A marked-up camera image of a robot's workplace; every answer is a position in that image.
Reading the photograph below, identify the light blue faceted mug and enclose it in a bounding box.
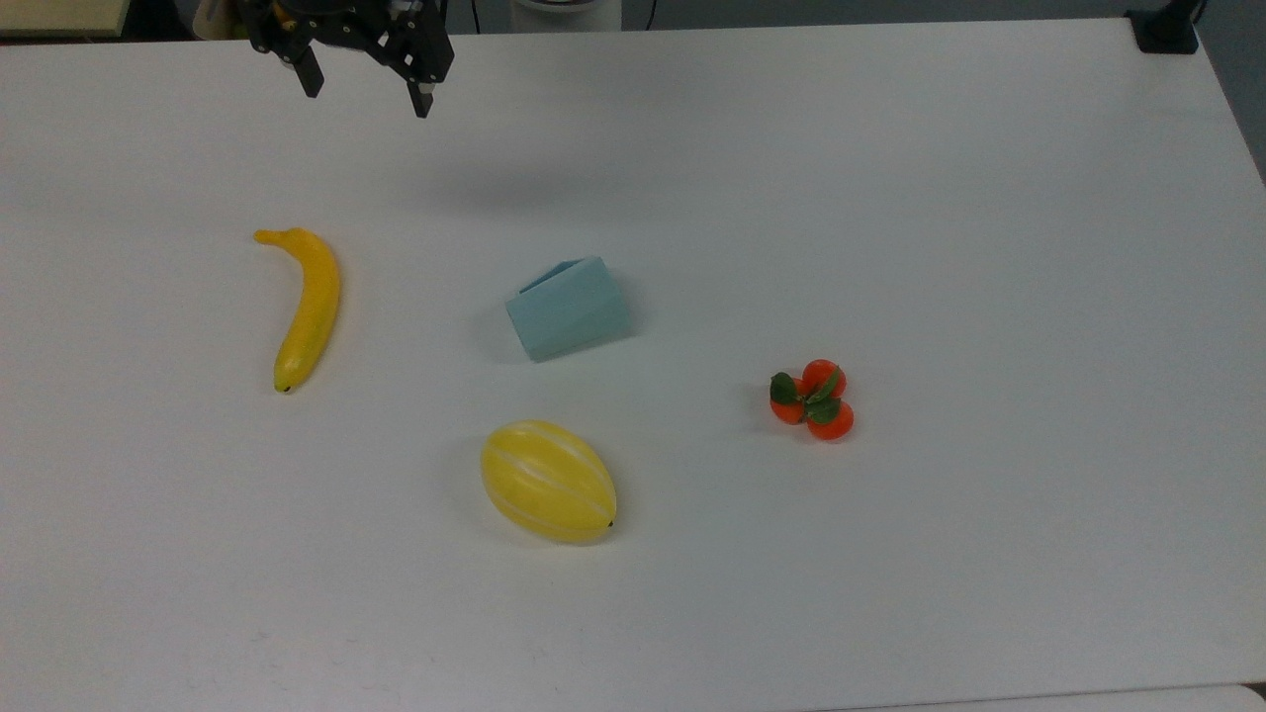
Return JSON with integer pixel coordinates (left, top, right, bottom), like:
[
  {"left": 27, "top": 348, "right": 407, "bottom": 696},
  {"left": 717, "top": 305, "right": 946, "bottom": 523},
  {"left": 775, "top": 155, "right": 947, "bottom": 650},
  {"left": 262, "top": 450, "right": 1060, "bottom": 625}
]
[{"left": 505, "top": 256, "right": 631, "bottom": 363}]

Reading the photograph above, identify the yellow striped toy melon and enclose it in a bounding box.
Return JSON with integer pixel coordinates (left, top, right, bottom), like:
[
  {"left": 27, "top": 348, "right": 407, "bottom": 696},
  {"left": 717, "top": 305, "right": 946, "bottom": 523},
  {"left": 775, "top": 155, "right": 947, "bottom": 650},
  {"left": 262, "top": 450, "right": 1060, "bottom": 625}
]
[{"left": 480, "top": 419, "right": 618, "bottom": 545}]

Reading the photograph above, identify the yellow toy banana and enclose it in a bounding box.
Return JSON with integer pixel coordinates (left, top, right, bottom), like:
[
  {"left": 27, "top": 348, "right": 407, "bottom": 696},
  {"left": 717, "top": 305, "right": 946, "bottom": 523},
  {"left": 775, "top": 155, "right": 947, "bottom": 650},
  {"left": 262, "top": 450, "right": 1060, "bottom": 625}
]
[{"left": 253, "top": 226, "right": 342, "bottom": 395}]

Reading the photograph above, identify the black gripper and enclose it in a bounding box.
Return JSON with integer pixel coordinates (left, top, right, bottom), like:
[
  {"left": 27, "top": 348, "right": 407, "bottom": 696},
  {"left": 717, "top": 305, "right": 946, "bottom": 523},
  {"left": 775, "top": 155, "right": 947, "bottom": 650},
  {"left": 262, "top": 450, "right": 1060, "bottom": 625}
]
[{"left": 237, "top": 0, "right": 456, "bottom": 120}]

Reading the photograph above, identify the orange toy tangerine cluster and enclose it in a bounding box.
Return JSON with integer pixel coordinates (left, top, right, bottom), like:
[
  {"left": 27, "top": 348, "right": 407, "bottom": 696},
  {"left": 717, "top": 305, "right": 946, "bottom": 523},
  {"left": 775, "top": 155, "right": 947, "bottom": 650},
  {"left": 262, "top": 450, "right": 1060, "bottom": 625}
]
[{"left": 769, "top": 358, "right": 856, "bottom": 443}]

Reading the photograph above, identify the black table clamp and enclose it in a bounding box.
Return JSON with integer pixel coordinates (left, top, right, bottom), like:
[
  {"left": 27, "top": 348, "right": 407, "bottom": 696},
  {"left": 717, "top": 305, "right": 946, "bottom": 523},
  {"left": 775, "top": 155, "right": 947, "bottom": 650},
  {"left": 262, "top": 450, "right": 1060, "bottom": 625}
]
[{"left": 1126, "top": 0, "right": 1206, "bottom": 55}]

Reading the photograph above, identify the light wooden table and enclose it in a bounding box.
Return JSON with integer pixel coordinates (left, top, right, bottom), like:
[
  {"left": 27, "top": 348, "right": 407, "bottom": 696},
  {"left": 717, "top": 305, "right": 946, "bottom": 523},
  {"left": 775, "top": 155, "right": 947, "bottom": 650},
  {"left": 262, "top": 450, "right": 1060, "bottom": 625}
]
[{"left": 0, "top": 0, "right": 132, "bottom": 40}]

